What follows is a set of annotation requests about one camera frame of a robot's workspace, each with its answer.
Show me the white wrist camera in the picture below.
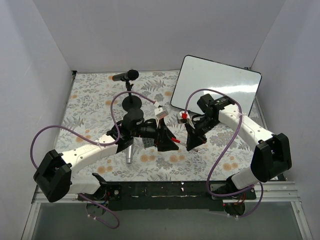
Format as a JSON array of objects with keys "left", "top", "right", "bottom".
[
  {"left": 176, "top": 111, "right": 194, "bottom": 127},
  {"left": 154, "top": 106, "right": 169, "bottom": 125}
]

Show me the floral table mat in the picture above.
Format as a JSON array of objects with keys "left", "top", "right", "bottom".
[{"left": 55, "top": 71, "right": 253, "bottom": 182}]

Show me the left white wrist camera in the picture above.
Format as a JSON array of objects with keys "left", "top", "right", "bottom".
[{"left": 154, "top": 106, "right": 169, "bottom": 125}]

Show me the red white marker pen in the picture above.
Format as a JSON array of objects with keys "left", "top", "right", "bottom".
[{"left": 171, "top": 137, "right": 198, "bottom": 153}]

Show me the black base bar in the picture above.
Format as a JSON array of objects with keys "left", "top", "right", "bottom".
[{"left": 99, "top": 181, "right": 256, "bottom": 212}]

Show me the black perforated plate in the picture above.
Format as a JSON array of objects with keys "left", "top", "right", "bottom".
[{"left": 142, "top": 137, "right": 155, "bottom": 149}]

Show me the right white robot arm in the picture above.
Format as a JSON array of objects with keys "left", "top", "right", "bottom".
[{"left": 179, "top": 94, "right": 292, "bottom": 199}]

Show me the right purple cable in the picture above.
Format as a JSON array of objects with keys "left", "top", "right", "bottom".
[{"left": 183, "top": 89, "right": 264, "bottom": 218}]

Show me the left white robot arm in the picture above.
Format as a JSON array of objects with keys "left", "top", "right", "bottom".
[{"left": 33, "top": 107, "right": 179, "bottom": 203}]

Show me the black microphone stand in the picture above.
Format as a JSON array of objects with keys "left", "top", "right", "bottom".
[{"left": 122, "top": 92, "right": 142, "bottom": 112}]

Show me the white whiteboard black frame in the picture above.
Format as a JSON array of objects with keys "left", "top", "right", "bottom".
[{"left": 170, "top": 55, "right": 262, "bottom": 115}]

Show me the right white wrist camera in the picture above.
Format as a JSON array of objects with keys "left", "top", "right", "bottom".
[{"left": 176, "top": 111, "right": 194, "bottom": 127}]

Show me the silver microphone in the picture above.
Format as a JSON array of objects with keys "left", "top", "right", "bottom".
[{"left": 125, "top": 145, "right": 134, "bottom": 164}]

